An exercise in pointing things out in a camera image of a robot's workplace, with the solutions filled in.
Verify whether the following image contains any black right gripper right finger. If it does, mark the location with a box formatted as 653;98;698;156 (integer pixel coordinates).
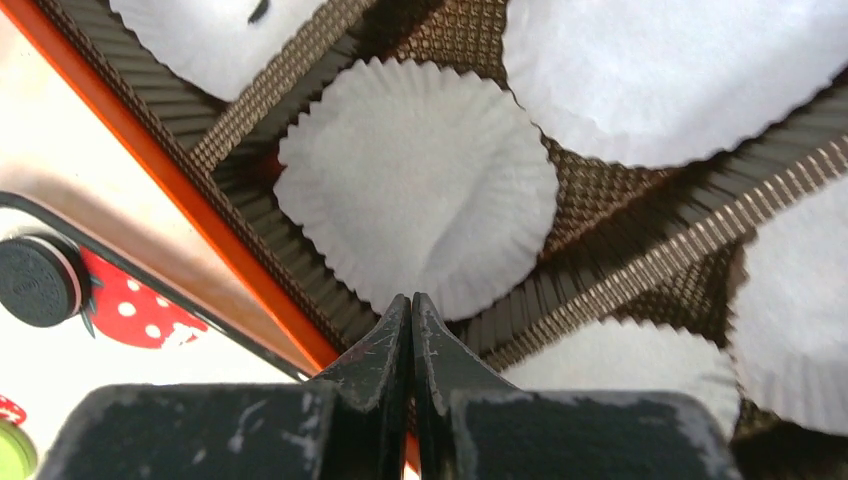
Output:
411;293;740;479

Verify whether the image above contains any white strawberry print tray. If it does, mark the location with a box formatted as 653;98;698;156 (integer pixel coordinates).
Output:
1;191;308;479

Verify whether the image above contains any black sandwich cookie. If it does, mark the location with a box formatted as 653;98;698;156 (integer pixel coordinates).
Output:
1;234;91;328

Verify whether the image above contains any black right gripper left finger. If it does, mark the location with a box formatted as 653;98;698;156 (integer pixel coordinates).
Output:
39;295;411;479

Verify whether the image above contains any white paper cup liner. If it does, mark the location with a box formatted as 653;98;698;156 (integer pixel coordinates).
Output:
729;185;847;435
109;0;324;101
502;317;741;439
502;0;847;168
274;59;559;320

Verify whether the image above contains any green sandwich cookie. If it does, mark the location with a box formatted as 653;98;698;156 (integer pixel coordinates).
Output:
0;420;38;480

